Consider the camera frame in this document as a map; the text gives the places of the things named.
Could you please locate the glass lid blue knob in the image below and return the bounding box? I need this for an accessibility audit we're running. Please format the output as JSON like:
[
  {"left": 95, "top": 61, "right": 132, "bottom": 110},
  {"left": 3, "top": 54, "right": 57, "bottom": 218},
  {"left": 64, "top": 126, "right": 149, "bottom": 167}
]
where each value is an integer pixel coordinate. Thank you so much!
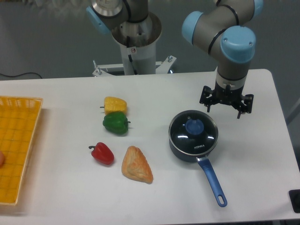
[{"left": 168, "top": 110, "right": 219, "bottom": 156}]

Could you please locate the black device table edge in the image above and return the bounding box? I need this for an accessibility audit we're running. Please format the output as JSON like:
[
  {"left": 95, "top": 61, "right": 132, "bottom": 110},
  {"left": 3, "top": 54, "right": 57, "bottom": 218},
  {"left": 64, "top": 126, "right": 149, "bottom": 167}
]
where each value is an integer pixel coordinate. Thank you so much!
[{"left": 289, "top": 189, "right": 300, "bottom": 213}]

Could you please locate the white metal base frame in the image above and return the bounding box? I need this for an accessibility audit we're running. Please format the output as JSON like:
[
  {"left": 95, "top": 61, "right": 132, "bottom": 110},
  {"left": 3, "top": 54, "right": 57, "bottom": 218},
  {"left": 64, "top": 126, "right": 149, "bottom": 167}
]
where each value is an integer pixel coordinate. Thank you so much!
[{"left": 92, "top": 55, "right": 177, "bottom": 77}]

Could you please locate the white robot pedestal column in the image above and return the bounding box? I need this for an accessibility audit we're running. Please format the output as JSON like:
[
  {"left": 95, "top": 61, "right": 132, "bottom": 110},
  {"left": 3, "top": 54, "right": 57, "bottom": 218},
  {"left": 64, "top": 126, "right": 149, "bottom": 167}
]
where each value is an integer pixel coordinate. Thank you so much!
[{"left": 112, "top": 12, "right": 162, "bottom": 75}]

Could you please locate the black floor cable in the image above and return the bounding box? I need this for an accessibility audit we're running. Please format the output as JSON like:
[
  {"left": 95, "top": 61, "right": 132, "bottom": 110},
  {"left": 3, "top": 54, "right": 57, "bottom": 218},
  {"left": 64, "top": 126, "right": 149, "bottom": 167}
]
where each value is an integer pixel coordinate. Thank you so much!
[{"left": 0, "top": 72, "right": 42, "bottom": 79}]

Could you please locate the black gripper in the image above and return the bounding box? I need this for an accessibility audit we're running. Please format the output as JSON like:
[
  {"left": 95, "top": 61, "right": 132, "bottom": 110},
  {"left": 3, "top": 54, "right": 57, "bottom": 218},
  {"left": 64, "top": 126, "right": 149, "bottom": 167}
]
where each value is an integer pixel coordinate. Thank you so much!
[{"left": 199, "top": 83, "right": 254, "bottom": 119}]

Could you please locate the yellow bell pepper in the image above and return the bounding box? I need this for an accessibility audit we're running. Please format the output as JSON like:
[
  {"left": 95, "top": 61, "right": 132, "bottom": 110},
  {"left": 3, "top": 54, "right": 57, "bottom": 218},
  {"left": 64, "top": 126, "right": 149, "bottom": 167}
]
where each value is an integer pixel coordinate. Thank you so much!
[{"left": 100, "top": 97, "right": 128, "bottom": 115}]

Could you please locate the green bell pepper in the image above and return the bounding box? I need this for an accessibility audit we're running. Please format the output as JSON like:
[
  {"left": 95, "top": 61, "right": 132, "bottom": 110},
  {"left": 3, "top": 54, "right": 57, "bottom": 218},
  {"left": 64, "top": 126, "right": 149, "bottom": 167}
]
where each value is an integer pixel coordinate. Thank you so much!
[{"left": 102, "top": 112, "right": 130, "bottom": 135}]

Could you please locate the dark saucepan blue handle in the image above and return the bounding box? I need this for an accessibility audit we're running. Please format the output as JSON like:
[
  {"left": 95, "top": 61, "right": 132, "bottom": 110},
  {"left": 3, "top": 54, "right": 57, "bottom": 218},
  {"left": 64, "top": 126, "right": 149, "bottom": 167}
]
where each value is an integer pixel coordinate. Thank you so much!
[{"left": 168, "top": 110, "right": 228, "bottom": 208}]

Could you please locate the red bell pepper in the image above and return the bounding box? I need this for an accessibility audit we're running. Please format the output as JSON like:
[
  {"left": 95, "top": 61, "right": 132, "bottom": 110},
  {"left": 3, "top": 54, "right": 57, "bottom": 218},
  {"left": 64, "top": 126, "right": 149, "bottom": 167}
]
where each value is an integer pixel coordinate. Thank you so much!
[{"left": 89, "top": 142, "right": 114, "bottom": 165}]

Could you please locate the yellow woven basket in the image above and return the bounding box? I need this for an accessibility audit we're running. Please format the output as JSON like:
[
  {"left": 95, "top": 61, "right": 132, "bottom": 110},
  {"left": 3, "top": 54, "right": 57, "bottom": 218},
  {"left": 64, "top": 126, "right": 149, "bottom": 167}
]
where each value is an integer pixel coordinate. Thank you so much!
[{"left": 0, "top": 96, "right": 43, "bottom": 205}]

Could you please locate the black pedestal cable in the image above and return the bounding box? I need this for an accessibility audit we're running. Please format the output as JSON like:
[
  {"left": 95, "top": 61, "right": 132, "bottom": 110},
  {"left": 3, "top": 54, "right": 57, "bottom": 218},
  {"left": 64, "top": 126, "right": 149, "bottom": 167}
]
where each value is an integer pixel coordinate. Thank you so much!
[{"left": 126, "top": 35, "right": 138, "bottom": 75}]

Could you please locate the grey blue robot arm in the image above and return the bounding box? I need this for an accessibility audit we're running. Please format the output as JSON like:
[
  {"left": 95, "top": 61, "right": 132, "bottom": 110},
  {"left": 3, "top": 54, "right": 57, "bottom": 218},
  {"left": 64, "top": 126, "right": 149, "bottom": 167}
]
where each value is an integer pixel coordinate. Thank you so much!
[{"left": 86, "top": 0, "right": 263, "bottom": 114}]

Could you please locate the golden pastry turnover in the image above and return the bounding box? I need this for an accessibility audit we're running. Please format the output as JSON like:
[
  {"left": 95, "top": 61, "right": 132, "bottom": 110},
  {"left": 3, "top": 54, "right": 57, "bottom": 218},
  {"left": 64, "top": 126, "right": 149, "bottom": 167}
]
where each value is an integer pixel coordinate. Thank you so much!
[{"left": 121, "top": 146, "right": 153, "bottom": 184}]

